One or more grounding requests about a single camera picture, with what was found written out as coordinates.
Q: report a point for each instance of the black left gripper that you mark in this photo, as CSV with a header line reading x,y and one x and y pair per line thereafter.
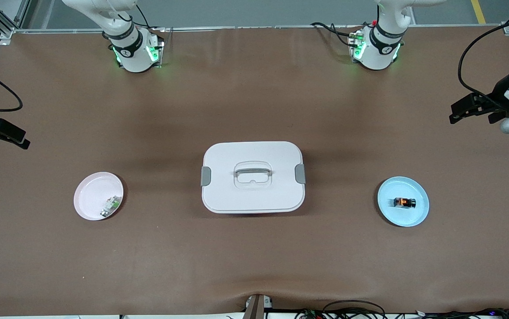
x,y
497,95

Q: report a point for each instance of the orange and black switch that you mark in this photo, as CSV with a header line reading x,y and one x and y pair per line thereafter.
x,y
404,203

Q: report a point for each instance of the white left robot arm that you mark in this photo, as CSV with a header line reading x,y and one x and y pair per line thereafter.
x,y
381,55

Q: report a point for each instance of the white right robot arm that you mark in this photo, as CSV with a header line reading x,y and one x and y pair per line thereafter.
x,y
132,57

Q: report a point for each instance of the pink round plate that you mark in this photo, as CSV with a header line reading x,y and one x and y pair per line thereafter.
x,y
92,195

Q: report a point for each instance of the light blue round plate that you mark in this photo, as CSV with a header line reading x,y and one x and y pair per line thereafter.
x,y
403,217

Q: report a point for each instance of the white lidded storage box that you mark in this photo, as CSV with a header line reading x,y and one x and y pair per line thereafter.
x,y
252,195

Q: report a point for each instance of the brown table mat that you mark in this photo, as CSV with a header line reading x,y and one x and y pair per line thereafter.
x,y
254,257

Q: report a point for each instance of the green and white switch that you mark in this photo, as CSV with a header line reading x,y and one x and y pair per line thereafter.
x,y
111,204

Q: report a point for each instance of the silver table edge rail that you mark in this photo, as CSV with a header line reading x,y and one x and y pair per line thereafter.
x,y
254,27

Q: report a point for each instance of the metal clamp bracket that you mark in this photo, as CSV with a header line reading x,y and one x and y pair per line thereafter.
x,y
256,308

